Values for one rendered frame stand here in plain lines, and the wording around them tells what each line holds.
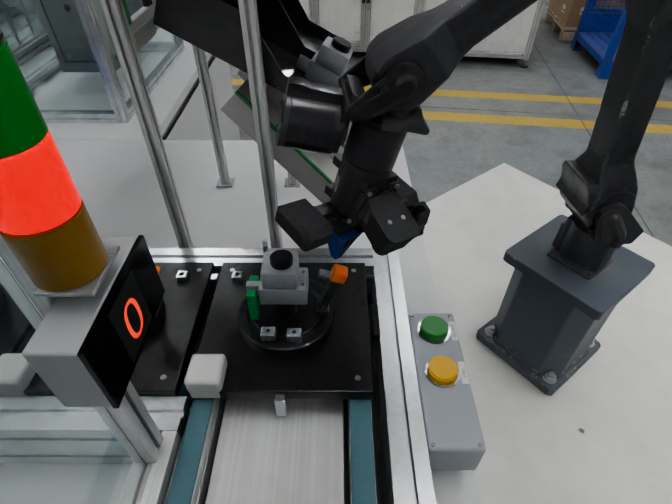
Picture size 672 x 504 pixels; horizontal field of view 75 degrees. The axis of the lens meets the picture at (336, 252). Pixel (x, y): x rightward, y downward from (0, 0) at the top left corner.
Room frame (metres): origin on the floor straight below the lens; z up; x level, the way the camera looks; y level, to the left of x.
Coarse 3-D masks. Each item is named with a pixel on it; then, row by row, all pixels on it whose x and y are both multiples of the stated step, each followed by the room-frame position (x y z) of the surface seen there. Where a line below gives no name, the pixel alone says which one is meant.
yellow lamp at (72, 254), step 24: (72, 216) 0.22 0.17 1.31; (24, 240) 0.20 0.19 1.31; (48, 240) 0.20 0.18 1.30; (72, 240) 0.21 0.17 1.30; (96, 240) 0.23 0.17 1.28; (24, 264) 0.20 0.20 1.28; (48, 264) 0.20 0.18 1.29; (72, 264) 0.21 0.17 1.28; (96, 264) 0.22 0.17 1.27; (48, 288) 0.20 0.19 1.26; (72, 288) 0.20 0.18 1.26
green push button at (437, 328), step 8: (424, 320) 0.41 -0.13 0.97; (432, 320) 0.41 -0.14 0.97; (440, 320) 0.41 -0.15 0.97; (424, 328) 0.39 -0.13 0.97; (432, 328) 0.39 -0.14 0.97; (440, 328) 0.39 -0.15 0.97; (448, 328) 0.40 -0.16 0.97; (424, 336) 0.39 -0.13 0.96; (432, 336) 0.38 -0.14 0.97; (440, 336) 0.38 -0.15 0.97
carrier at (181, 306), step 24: (168, 264) 0.53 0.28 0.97; (192, 264) 0.53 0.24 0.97; (168, 288) 0.48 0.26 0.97; (192, 288) 0.48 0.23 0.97; (168, 312) 0.43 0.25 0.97; (192, 312) 0.43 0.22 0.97; (168, 336) 0.38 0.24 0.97; (192, 336) 0.39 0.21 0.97; (144, 360) 0.34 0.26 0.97; (168, 360) 0.34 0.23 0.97; (144, 384) 0.31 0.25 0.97; (168, 384) 0.31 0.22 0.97
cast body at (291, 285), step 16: (272, 256) 0.42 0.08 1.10; (288, 256) 0.42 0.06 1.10; (272, 272) 0.40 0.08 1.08; (288, 272) 0.40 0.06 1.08; (304, 272) 0.43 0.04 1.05; (256, 288) 0.41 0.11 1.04; (272, 288) 0.39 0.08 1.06; (288, 288) 0.39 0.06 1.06; (304, 288) 0.40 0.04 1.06; (304, 304) 0.39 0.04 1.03
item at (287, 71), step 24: (168, 0) 0.66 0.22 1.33; (192, 0) 0.65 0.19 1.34; (216, 0) 0.64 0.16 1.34; (264, 0) 0.76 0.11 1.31; (168, 24) 0.66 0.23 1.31; (192, 24) 0.65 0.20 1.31; (216, 24) 0.64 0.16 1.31; (240, 24) 0.64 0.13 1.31; (264, 24) 0.77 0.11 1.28; (288, 24) 0.76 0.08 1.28; (216, 48) 0.65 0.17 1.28; (240, 48) 0.64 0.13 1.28; (264, 48) 0.63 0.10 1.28; (288, 48) 0.76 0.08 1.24; (264, 72) 0.63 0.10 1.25; (288, 72) 0.69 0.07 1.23
